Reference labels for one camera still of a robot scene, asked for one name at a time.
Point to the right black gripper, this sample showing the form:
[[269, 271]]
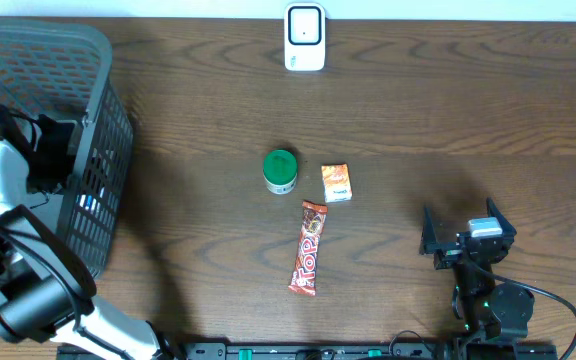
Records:
[[449, 252]]

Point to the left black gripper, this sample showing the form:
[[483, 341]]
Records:
[[59, 162]]

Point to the white Panadol box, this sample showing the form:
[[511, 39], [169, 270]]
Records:
[[92, 202]]

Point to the orange tissue pack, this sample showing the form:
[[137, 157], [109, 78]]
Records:
[[336, 182]]

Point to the red Top chocolate bar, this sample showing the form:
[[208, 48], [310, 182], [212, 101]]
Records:
[[303, 279]]

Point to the green lid white jar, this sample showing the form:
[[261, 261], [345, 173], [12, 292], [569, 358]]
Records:
[[280, 170]]

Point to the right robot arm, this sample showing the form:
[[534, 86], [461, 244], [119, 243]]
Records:
[[495, 313]]

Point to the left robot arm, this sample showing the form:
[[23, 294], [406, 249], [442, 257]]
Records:
[[60, 186]]

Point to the white barcode scanner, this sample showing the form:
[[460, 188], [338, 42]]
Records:
[[304, 37]]

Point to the grey plastic shopping basket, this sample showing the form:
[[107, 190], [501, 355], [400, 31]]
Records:
[[63, 72]]

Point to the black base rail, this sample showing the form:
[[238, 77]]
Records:
[[405, 350]]

